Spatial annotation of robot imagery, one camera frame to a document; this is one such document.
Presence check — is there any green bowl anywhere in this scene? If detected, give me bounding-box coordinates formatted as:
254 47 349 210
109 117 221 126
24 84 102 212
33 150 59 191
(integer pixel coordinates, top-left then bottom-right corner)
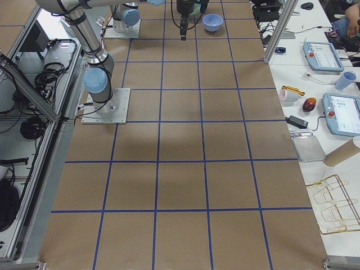
190 3 201 16

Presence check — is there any gold wire rack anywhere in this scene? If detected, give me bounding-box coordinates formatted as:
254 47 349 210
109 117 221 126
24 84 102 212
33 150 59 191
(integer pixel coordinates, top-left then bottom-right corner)
306 174 359 235

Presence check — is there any brown paper table cover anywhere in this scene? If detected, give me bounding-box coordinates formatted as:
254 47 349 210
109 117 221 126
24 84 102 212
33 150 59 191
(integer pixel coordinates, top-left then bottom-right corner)
39 1 326 269

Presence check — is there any red mango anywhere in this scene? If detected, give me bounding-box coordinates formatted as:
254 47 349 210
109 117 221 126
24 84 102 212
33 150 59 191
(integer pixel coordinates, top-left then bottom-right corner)
302 97 317 113

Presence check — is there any teach pendant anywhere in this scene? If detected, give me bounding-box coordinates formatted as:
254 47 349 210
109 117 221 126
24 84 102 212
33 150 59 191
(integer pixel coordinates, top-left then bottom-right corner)
322 93 359 137
303 42 344 72

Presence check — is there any blue bowl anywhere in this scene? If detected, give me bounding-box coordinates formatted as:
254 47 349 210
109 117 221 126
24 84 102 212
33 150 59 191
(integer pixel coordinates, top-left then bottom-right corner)
202 13 223 32

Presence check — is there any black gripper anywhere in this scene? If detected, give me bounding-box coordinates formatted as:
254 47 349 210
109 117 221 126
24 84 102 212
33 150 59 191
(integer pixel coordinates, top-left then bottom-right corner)
176 0 209 41

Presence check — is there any lower teach pendant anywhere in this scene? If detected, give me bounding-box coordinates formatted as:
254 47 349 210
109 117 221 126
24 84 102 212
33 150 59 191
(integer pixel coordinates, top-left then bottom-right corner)
322 93 359 137

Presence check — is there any black power adapter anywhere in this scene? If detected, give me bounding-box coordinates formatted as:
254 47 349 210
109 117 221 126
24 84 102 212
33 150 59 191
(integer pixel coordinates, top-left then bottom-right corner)
285 115 308 129

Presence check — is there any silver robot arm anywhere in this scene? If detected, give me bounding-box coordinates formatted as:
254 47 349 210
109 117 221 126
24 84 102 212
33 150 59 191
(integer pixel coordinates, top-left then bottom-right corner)
110 1 194 41
37 1 140 124

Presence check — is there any cardboard tube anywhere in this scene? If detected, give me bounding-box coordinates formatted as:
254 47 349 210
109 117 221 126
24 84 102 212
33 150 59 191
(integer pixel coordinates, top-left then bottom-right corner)
323 136 359 167

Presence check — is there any light blue plastic cup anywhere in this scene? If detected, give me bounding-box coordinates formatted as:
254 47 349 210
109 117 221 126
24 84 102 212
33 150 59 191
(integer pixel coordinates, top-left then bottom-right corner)
335 71 357 90

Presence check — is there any pink cup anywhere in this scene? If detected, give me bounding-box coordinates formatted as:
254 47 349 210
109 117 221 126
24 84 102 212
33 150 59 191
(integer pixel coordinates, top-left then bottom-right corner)
278 88 301 102

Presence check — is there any aluminium frame post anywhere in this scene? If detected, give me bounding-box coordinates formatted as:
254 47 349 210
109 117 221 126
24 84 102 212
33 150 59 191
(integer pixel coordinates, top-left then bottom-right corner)
264 0 298 64

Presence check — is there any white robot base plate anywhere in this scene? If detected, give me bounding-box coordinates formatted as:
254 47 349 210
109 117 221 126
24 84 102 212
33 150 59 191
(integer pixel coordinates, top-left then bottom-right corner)
81 88 131 124

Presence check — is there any upper teach pendant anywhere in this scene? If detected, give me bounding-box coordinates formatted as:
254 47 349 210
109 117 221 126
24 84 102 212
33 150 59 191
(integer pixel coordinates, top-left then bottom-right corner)
303 42 344 72

